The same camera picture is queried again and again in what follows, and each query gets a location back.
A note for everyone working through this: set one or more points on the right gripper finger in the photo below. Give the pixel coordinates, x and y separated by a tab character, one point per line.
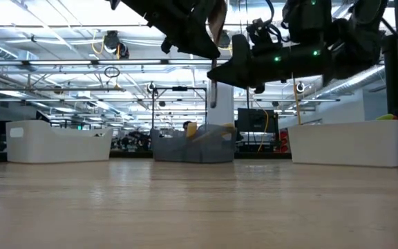
240	77
242	52

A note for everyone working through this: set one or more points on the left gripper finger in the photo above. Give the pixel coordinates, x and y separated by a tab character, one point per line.
202	39
192	48

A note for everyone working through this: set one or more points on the dark wooden spoon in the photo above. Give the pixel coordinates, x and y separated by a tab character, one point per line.
217	20

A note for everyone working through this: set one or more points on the white plastic bin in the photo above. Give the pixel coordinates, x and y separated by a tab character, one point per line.
340	145
57	145

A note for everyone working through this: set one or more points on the grey plastic bin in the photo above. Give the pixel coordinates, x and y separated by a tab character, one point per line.
178	152

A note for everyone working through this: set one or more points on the green silicone spoon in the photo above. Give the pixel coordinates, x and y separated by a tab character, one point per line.
387	117

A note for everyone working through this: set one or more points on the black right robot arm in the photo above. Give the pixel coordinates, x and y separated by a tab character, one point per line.
358	34

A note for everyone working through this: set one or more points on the black background robot arm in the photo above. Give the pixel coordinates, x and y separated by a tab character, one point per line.
140	138

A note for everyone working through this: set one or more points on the white building column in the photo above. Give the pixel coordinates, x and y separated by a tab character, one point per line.
225	103

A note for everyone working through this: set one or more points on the person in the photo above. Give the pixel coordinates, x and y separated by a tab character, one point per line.
187	125

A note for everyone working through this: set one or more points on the red background object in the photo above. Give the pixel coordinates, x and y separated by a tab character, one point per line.
284	141

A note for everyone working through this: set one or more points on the long ceiling light strip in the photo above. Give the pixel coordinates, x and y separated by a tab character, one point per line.
81	62

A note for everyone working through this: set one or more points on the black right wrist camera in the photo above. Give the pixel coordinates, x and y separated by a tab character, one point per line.
263	38

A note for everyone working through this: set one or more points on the silver air duct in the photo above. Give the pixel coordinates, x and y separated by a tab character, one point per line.
358	81

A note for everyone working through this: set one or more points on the black background stand frame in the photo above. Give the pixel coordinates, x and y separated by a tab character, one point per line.
153	110

